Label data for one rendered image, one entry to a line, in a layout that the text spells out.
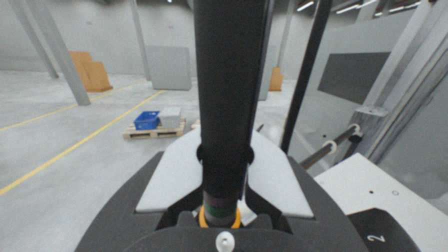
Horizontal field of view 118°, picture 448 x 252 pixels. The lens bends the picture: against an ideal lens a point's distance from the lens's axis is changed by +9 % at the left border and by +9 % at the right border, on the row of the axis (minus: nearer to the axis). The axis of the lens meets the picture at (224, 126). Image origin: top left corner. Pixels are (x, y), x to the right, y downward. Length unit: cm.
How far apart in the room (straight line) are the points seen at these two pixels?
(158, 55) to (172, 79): 113
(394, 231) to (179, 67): 725
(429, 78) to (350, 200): 52
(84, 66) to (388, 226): 849
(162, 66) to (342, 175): 738
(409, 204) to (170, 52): 733
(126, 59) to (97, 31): 231
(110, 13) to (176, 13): 445
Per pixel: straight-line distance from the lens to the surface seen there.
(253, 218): 20
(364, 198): 55
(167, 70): 745
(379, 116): 64
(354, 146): 79
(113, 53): 1448
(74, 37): 1591
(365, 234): 33
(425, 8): 76
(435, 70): 86
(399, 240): 32
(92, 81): 840
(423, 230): 52
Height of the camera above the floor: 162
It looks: 27 degrees down
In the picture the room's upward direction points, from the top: 2 degrees clockwise
